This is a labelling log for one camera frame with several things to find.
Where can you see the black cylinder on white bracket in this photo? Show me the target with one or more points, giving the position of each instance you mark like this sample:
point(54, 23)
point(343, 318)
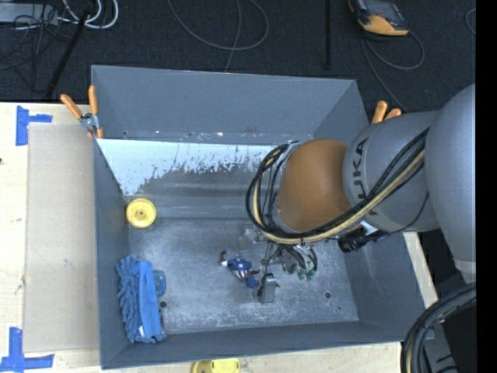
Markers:
point(355, 242)

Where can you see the grey metal bin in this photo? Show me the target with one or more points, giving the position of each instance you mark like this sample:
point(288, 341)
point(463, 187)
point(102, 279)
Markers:
point(217, 103)

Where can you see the brown cardboard board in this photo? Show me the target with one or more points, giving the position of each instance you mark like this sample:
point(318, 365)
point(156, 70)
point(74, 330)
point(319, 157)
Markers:
point(58, 227)

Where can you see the blue toy hero figure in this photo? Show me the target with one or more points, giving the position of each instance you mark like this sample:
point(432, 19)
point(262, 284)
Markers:
point(240, 265)

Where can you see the teal ball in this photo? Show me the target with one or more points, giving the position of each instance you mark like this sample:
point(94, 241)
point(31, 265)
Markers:
point(160, 280)

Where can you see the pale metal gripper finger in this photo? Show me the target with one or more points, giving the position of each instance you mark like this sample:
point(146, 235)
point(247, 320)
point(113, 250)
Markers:
point(250, 241)
point(268, 290)

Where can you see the yellow plastic wheel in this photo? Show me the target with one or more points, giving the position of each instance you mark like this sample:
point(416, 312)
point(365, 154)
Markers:
point(140, 213)

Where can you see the blue fringed mop cloth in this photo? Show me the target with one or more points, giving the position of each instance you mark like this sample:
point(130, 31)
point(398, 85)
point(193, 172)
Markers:
point(140, 301)

